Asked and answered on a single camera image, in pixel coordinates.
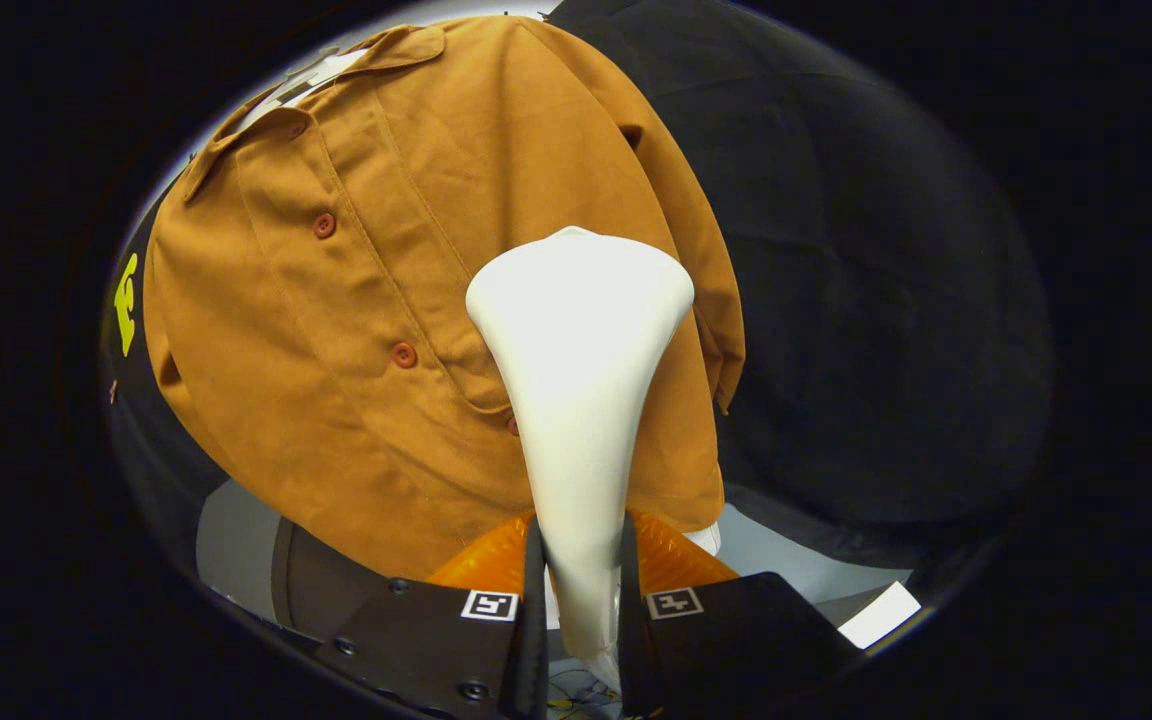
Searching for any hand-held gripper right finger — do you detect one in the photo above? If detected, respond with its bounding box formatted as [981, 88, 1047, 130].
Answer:
[618, 510, 862, 719]

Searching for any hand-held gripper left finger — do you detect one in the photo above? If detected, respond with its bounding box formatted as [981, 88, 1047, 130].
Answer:
[314, 510, 549, 720]

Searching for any white garment steamer head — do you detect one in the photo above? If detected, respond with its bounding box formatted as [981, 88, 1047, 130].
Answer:
[465, 226, 696, 691]

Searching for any orange button shirt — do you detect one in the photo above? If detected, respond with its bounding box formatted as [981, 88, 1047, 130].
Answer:
[143, 15, 747, 581]

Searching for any black backdrop cloth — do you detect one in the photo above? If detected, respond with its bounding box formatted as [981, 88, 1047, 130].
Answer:
[101, 0, 1055, 601]

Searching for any white mannequin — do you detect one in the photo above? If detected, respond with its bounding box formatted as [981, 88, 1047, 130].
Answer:
[236, 48, 722, 556]

